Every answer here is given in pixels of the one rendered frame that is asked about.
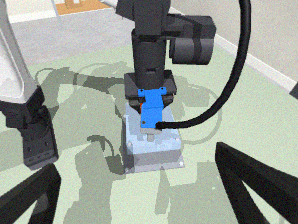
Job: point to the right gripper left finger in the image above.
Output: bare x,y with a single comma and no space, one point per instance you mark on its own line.
43,186

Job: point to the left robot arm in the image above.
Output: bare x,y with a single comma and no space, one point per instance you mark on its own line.
191,43

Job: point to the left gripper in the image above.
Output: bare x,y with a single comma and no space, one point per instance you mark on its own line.
153,88

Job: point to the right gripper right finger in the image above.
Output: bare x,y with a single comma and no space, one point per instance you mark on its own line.
277,188

